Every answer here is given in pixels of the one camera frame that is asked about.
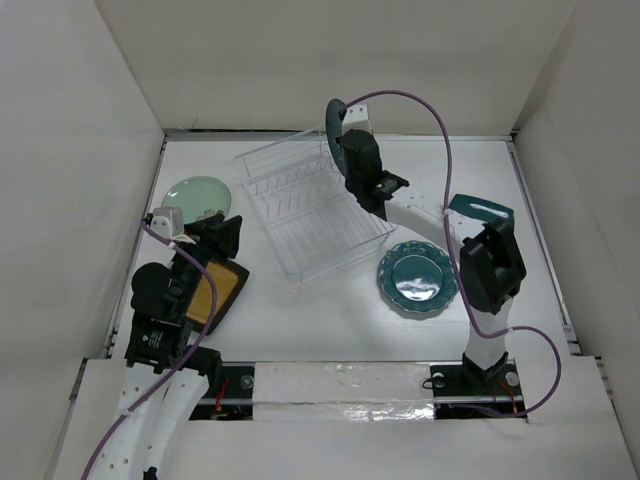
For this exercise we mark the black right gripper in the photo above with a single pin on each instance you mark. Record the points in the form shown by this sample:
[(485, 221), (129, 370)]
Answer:
[(339, 140)]

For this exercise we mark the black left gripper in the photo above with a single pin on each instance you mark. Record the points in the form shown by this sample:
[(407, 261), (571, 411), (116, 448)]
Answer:
[(218, 236)]

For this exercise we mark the blue round floral plate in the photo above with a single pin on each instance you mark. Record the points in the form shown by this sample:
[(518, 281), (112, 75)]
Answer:
[(334, 116)]

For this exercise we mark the teal scalloped round plate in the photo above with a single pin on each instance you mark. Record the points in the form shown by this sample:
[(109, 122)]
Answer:
[(416, 280)]

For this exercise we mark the teal square plate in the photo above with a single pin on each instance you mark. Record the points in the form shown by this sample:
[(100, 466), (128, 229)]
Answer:
[(468, 214)]

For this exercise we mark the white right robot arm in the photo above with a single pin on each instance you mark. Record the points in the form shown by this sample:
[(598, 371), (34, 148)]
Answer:
[(478, 236)]

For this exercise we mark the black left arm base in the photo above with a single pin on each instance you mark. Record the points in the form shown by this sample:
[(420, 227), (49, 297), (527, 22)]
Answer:
[(232, 399)]

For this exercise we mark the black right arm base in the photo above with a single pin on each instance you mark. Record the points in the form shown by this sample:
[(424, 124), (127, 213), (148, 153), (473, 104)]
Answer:
[(460, 391)]

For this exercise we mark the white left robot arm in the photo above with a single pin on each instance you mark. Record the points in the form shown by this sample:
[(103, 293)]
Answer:
[(168, 370)]

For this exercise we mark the light green glass plate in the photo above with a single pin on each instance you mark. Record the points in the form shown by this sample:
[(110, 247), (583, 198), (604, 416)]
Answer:
[(199, 197)]

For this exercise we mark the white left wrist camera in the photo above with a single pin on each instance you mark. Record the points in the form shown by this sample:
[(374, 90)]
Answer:
[(167, 222)]

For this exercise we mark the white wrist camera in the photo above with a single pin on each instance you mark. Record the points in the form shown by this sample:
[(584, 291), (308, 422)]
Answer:
[(167, 222), (357, 118)]

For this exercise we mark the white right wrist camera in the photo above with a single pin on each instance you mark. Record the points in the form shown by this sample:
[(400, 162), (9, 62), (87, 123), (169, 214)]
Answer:
[(357, 118)]

